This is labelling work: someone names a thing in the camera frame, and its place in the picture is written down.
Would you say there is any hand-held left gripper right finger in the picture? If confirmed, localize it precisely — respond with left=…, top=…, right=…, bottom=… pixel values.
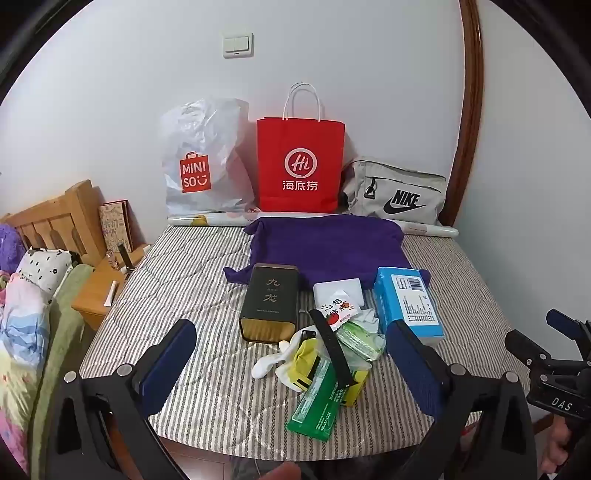
left=385, top=320, right=539, bottom=480

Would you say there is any blue tissue box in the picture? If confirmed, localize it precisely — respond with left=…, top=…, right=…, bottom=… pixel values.
left=373, top=267, right=445, bottom=348

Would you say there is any rolled printed paper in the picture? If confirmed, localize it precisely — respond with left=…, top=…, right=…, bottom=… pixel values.
left=167, top=210, right=460, bottom=238

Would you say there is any green foil packet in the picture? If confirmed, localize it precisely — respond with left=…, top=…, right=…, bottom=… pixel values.
left=286, top=355, right=347, bottom=442

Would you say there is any white polka dot pillow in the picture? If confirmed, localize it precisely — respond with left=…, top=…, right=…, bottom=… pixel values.
left=16, top=248, right=75, bottom=296

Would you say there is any dark tea tin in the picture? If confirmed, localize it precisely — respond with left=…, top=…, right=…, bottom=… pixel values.
left=239, top=263, right=300, bottom=344

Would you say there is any wooden headboard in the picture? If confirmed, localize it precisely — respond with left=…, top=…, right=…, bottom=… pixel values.
left=0, top=180, right=109, bottom=268

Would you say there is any patterned notebook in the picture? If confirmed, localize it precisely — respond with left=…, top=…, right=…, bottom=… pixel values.
left=98, top=200, right=137, bottom=259

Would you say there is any white fruit print snack sachet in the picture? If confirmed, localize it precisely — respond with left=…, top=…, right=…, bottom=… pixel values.
left=316, top=288, right=361, bottom=326

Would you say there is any white plastic shopping bag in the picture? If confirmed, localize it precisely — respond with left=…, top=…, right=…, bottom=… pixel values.
left=159, top=97, right=257, bottom=217

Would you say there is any person's right hand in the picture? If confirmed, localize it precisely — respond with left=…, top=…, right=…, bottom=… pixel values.
left=538, top=413, right=580, bottom=476

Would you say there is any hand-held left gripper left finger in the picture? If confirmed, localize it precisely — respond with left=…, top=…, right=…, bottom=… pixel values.
left=46, top=318, right=198, bottom=480

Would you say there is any purple towel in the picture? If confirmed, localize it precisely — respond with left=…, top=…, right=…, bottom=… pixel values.
left=223, top=216, right=432, bottom=291

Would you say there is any grey waist bag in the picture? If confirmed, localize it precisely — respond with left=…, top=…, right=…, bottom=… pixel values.
left=341, top=159, right=448, bottom=226

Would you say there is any white wall switch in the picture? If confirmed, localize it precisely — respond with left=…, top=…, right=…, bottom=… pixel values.
left=222, top=31, right=254, bottom=59

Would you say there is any black strap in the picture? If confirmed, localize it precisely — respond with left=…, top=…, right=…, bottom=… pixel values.
left=309, top=308, right=357, bottom=387

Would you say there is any colourful printed blanket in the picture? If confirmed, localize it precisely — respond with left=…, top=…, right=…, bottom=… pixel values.
left=0, top=272, right=51, bottom=472

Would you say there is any pale green wet wipes packet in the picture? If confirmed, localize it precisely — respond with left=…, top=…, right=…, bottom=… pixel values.
left=335, top=320, right=386, bottom=363

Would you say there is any red paper bag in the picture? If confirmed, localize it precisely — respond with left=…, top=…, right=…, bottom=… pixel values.
left=256, top=83, right=346, bottom=214

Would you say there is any purple plush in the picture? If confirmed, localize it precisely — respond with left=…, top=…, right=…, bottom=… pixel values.
left=0, top=224, right=26, bottom=273

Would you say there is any white sock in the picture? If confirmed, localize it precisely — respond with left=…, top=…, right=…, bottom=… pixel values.
left=252, top=325, right=319, bottom=380

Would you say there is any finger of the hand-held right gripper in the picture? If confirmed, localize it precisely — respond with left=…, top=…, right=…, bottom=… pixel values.
left=505, top=329, right=550, bottom=370
left=546, top=308, right=591, bottom=344

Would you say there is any white sponge block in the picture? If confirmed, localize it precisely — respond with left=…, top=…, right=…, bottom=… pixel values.
left=313, top=278, right=365, bottom=315

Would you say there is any wooden door frame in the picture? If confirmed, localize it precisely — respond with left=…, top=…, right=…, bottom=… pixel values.
left=436, top=0, right=483, bottom=229

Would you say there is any wooden nightstand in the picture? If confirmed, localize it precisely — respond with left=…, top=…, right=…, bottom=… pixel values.
left=71, top=244, right=151, bottom=330

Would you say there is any green blanket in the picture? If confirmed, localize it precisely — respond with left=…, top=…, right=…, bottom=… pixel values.
left=28, top=264, right=95, bottom=480

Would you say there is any small yellow box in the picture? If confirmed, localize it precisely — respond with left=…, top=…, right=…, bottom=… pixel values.
left=341, top=367, right=371, bottom=408

